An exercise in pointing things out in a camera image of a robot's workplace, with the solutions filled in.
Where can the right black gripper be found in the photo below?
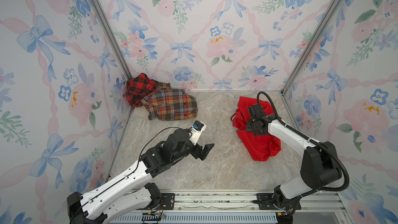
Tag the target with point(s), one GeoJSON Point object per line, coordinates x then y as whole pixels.
{"type": "Point", "coordinates": [248, 128]}

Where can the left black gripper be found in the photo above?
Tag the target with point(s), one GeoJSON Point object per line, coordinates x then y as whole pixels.
{"type": "Point", "coordinates": [204, 151]}

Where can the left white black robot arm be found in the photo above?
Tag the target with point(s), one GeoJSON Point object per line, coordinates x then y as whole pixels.
{"type": "Point", "coordinates": [132, 189]}

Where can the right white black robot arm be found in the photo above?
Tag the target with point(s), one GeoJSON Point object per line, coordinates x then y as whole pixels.
{"type": "Point", "coordinates": [321, 169]}

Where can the red black checked cloth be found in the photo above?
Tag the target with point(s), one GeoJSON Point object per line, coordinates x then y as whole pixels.
{"type": "Point", "coordinates": [138, 88]}

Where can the brown multicolour plaid shirt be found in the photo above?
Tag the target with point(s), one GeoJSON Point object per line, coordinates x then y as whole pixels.
{"type": "Point", "coordinates": [168, 104]}

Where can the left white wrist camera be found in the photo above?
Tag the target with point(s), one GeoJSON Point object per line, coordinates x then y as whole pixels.
{"type": "Point", "coordinates": [195, 131]}

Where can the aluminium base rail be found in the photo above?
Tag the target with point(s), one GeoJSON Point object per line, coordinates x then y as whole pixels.
{"type": "Point", "coordinates": [238, 207]}

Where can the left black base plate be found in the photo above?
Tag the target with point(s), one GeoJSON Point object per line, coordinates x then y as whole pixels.
{"type": "Point", "coordinates": [161, 201]}

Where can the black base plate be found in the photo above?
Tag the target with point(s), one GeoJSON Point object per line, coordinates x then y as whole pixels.
{"type": "Point", "coordinates": [161, 201]}
{"type": "Point", "coordinates": [267, 201]}

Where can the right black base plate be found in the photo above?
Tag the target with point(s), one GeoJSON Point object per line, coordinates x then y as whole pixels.
{"type": "Point", "coordinates": [267, 201]}

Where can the left corner aluminium post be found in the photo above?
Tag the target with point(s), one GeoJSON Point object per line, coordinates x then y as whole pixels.
{"type": "Point", "coordinates": [104, 23]}

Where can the corner aluminium post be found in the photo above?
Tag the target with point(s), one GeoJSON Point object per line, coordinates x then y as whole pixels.
{"type": "Point", "coordinates": [319, 31]}
{"type": "Point", "coordinates": [104, 23]}

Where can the right corner aluminium post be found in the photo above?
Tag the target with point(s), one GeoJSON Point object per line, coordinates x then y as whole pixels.
{"type": "Point", "coordinates": [319, 31]}

